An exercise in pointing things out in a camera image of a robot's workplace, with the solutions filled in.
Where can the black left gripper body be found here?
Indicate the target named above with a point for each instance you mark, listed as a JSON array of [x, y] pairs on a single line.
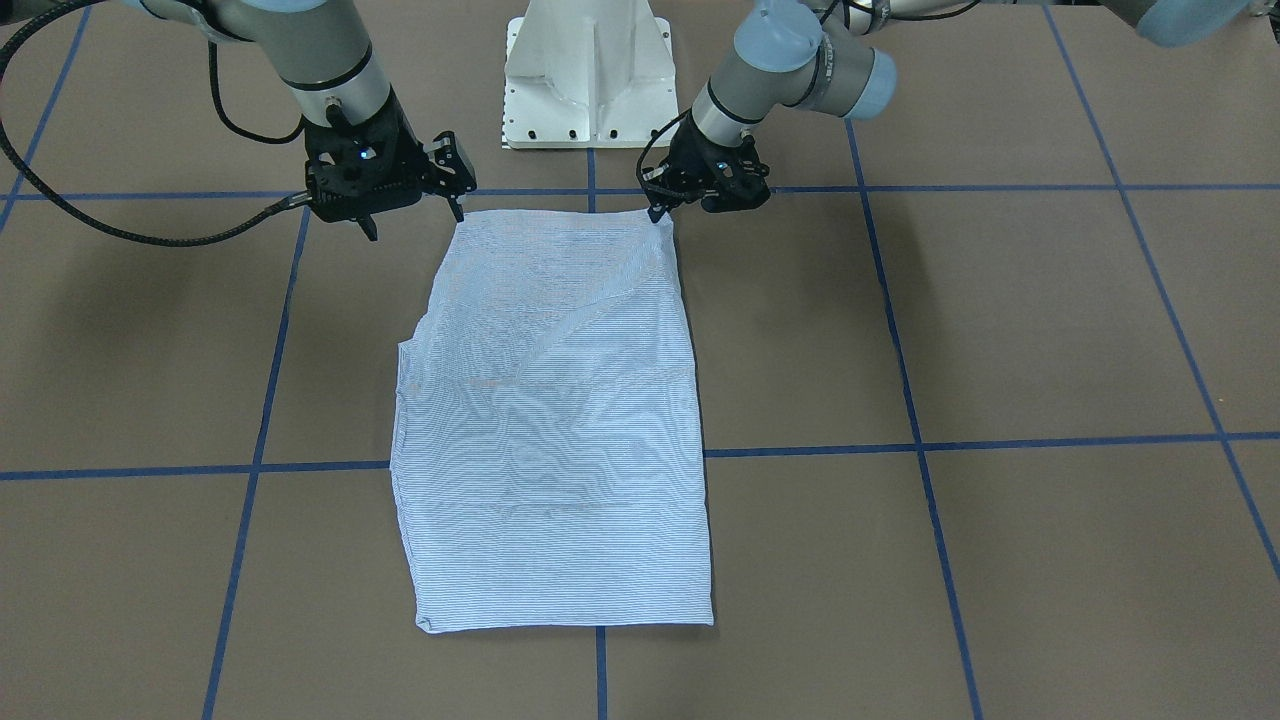
[[703, 158]]

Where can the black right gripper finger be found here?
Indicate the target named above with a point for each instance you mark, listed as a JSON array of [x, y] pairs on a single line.
[[368, 226], [456, 202]]

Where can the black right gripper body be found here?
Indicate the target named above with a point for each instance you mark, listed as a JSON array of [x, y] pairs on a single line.
[[411, 146]]

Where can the light blue striped shirt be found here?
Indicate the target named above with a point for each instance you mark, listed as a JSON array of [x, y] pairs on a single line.
[[547, 459]]

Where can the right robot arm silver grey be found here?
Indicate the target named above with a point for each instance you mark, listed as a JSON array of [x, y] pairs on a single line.
[[321, 51]]

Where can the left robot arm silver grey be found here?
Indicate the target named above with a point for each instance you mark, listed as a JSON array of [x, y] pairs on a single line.
[[1066, 95]]

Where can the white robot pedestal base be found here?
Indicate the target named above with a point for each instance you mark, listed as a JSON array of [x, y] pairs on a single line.
[[587, 75]]

